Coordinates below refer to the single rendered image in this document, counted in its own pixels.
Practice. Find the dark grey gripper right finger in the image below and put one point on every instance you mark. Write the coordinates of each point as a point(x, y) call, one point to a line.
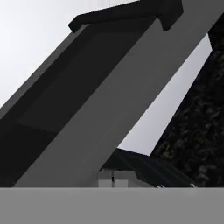
point(145, 170)

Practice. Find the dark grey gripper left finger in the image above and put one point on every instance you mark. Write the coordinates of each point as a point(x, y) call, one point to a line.
point(106, 178)

